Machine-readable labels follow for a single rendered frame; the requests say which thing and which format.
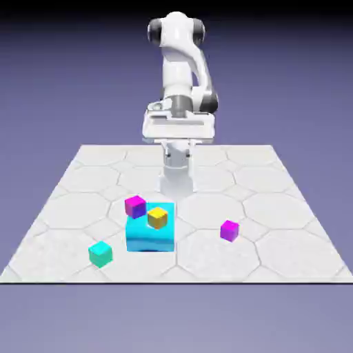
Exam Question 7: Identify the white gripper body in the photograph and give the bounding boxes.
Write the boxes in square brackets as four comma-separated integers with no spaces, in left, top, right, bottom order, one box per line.
[142,109,216,145]

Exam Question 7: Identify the small magenta cube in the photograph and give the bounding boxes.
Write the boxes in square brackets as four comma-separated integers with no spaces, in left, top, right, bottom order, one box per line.
[124,194,148,220]

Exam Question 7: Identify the small yellow cube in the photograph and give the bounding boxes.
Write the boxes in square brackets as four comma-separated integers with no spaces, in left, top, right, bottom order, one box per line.
[147,206,169,230]

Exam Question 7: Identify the small purple cube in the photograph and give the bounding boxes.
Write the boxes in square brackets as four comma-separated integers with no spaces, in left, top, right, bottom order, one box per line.
[219,219,240,243]

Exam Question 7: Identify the small teal cube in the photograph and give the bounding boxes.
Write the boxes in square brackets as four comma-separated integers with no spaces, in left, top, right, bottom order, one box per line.
[88,240,114,269]

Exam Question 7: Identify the large cyan box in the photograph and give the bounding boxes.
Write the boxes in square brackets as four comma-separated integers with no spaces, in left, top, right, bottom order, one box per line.
[125,202,176,253]

